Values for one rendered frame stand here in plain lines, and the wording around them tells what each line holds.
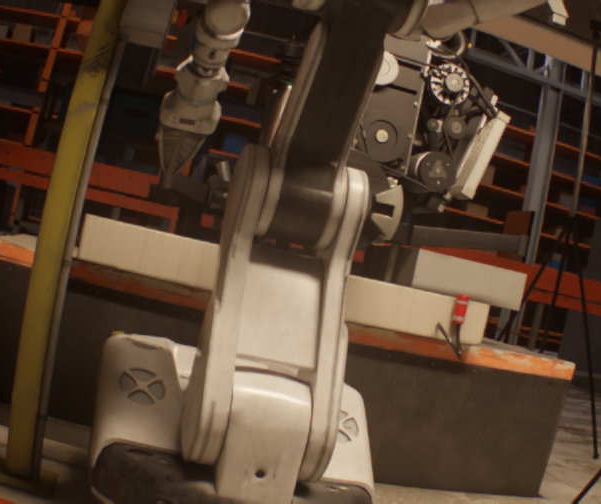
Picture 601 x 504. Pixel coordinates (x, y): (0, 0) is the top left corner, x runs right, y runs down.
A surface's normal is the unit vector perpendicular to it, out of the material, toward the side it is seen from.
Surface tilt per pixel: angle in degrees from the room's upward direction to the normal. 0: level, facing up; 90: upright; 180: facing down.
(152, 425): 38
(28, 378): 90
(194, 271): 90
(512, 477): 90
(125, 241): 90
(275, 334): 63
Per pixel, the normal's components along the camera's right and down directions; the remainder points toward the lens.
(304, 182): 0.30, -0.30
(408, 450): 0.21, 0.01
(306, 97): 0.11, 0.52
